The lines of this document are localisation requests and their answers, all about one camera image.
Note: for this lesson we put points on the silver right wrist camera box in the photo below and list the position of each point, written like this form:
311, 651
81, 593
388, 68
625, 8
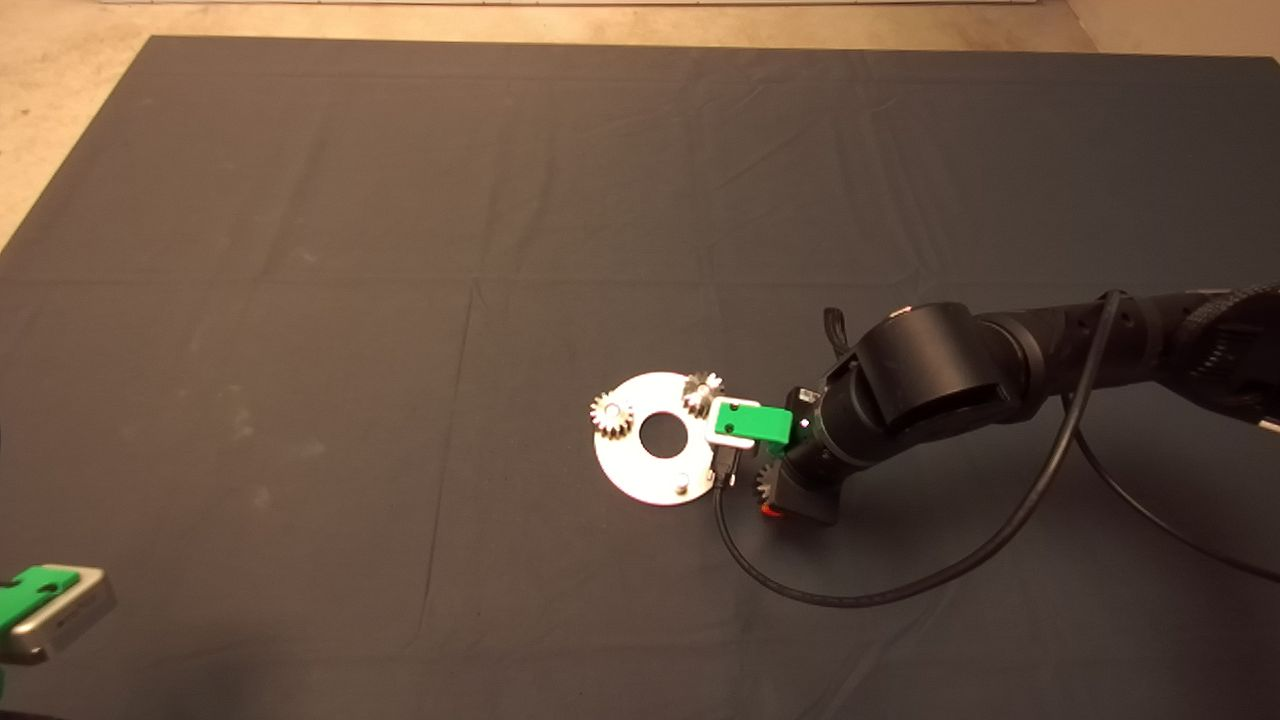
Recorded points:
730, 425

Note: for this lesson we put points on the small steel planetary gear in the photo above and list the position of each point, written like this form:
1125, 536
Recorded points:
702, 392
764, 483
612, 415

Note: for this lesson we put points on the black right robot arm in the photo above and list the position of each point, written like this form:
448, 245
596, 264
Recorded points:
930, 370

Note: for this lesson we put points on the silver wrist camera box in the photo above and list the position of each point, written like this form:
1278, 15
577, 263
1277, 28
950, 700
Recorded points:
70, 620
730, 425

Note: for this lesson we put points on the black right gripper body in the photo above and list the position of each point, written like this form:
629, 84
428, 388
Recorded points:
805, 495

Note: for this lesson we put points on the round metal carrier plate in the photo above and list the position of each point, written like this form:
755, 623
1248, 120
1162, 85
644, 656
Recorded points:
625, 470

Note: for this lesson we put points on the dark grey table cloth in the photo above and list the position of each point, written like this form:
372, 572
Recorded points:
400, 200

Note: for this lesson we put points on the green right camera mount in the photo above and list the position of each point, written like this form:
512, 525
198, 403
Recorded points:
760, 420

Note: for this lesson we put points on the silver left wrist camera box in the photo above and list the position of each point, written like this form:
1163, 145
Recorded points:
70, 620

